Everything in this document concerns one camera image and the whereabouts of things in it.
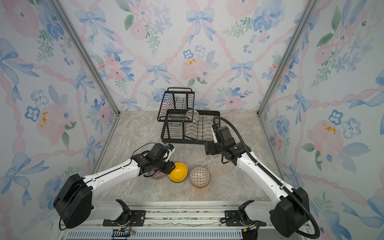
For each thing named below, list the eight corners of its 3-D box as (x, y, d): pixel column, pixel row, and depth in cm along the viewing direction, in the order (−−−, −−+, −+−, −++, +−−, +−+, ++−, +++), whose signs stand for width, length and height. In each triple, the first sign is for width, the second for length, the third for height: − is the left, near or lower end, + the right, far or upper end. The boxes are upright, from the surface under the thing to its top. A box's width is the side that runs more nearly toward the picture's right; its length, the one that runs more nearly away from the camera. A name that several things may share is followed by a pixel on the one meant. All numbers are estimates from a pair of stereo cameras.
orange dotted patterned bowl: (189, 188, 85) (189, 184, 80) (190, 171, 92) (189, 166, 86) (210, 188, 85) (211, 184, 80) (208, 171, 92) (209, 166, 86)
